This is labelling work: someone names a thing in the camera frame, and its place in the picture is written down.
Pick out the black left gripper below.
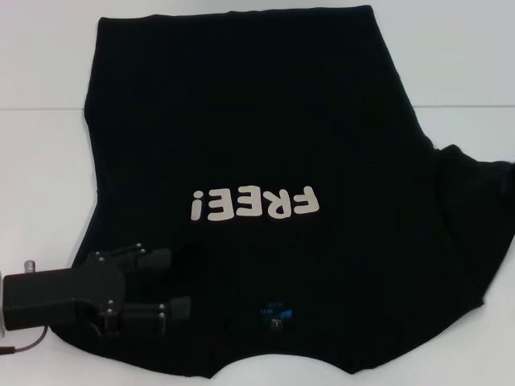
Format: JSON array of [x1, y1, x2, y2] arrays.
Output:
[[2, 242, 193, 337]]

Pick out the black shirt with FREE print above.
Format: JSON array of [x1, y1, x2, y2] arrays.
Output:
[[50, 4, 515, 369]]

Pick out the dark red left wrist cable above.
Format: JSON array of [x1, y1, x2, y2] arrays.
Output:
[[0, 326, 52, 355]]

